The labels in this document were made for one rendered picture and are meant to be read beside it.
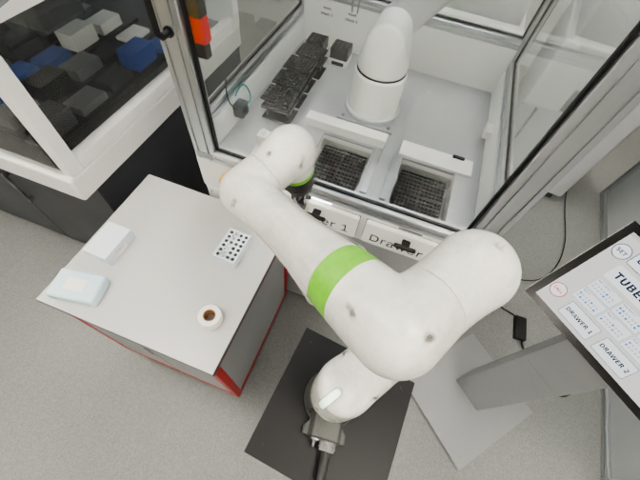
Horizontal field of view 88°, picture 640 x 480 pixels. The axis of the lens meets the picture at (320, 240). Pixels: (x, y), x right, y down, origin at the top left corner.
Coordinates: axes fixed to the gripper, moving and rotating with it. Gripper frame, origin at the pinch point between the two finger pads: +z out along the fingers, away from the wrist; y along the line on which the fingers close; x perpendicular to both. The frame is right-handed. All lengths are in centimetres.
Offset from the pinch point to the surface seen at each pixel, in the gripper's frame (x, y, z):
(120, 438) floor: -51, 114, 62
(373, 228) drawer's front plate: 23.2, -2.3, 7.7
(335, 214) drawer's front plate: 9.7, -2.3, 7.7
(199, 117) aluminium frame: -38.1, -11.6, -11.2
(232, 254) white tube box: -19.0, 22.3, 11.2
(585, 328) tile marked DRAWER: 84, 8, -6
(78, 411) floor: -75, 112, 63
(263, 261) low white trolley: -9.3, 20.4, 15.7
